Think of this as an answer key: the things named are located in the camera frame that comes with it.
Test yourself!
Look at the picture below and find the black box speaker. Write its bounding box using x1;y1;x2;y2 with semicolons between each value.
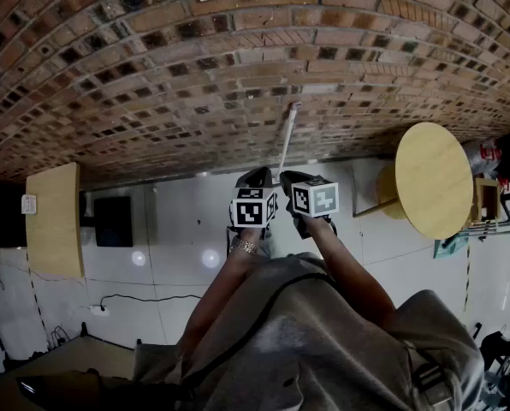
92;195;134;248

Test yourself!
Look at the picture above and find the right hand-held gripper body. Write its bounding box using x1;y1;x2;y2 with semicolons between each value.
279;170;340;241

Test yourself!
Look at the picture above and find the black chair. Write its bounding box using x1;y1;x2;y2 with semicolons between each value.
478;329;510;387

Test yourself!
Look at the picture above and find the person's grey top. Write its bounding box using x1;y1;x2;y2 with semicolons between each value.
132;252;486;411

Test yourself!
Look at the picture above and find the wooden chair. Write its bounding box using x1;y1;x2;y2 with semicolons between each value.
470;177;503;224

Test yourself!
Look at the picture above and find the dark desk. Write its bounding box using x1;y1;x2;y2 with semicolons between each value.
0;335;137;411

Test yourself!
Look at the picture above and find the rectangular wooden table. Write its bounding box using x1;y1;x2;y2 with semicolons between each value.
25;162;86;279

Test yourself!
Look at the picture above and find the round wooden table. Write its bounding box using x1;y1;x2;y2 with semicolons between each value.
352;122;475;241

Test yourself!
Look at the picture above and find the black cabinet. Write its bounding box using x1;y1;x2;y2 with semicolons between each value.
0;181;28;248

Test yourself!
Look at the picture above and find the person's right forearm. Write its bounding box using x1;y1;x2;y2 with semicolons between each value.
305;215;400;331

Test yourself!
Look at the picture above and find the red and white bag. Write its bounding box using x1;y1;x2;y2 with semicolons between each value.
463;138;505;176

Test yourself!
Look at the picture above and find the black shoulder strap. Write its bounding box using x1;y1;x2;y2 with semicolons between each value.
185;271;338;383

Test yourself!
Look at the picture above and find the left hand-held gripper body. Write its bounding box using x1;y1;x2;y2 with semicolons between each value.
228;166;280;231

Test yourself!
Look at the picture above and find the white long handle stick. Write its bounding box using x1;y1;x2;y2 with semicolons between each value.
276;101;303;176

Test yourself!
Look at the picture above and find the black power cable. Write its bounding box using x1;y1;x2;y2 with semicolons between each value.
98;293;203;313

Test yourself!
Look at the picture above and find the person's left forearm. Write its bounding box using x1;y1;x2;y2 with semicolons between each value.
176;226;274;361

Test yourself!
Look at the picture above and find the black and yellow striped cable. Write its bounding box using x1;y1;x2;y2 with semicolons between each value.
463;245;472;313

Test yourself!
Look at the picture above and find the metal wristwatch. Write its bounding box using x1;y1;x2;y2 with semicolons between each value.
229;236;260;257

